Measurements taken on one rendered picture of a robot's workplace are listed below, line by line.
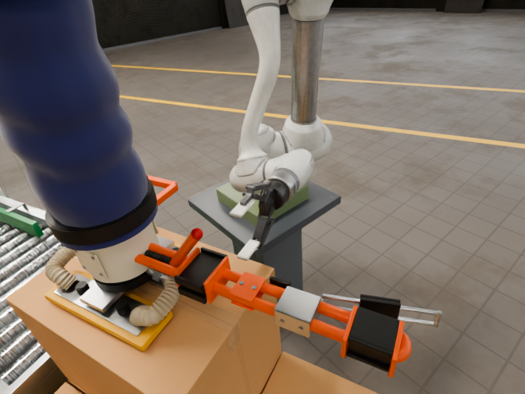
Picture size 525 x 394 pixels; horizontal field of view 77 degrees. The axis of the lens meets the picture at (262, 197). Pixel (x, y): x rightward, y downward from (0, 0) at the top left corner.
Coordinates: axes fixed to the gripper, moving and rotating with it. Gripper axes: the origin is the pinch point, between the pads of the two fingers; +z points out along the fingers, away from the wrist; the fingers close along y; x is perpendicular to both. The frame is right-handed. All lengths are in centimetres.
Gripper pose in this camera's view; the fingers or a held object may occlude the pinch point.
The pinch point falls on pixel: (241, 235)
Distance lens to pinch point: 81.0
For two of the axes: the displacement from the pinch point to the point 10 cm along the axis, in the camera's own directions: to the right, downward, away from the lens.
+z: -4.6, 5.3, -7.1
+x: -8.8, -2.0, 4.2
